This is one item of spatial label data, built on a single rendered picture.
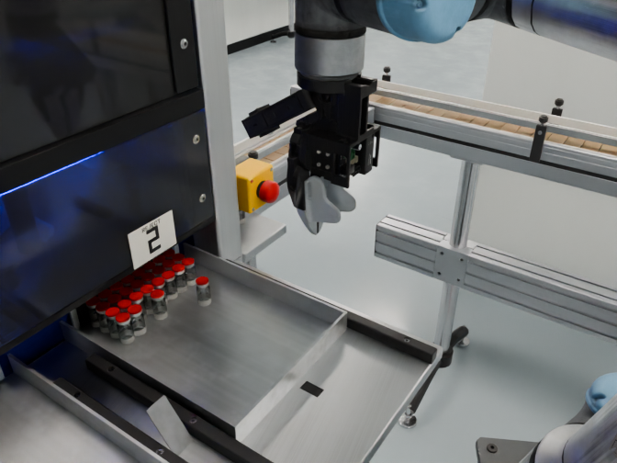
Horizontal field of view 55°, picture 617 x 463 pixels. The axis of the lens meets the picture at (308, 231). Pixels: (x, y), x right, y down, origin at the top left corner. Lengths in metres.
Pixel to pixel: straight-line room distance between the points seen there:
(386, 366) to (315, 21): 0.49
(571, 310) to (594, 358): 0.66
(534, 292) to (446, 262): 0.25
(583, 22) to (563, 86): 1.53
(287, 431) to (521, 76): 1.59
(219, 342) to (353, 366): 0.20
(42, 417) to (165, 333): 0.20
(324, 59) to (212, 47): 0.31
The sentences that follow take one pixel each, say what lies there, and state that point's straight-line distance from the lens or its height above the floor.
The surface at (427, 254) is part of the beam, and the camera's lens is 1.78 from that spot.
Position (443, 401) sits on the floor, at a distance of 2.05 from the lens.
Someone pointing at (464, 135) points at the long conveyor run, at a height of 0.91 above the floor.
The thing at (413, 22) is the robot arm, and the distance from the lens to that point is 0.52.
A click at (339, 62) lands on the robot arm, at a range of 0.63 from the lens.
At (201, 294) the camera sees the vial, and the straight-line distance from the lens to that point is 0.96.
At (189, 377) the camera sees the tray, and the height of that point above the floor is 0.88.
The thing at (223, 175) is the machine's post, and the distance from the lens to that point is 0.98.
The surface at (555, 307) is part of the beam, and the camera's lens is 1.72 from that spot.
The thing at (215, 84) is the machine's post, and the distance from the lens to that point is 0.92.
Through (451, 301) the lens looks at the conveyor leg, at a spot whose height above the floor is 0.35.
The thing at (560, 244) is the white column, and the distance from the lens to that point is 2.31.
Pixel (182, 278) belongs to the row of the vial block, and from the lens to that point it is 0.99.
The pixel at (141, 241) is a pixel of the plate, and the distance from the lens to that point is 0.88.
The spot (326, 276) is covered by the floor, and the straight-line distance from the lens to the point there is 2.51.
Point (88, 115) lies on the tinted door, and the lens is 0.78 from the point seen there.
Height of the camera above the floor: 1.49
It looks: 32 degrees down
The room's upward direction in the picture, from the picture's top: straight up
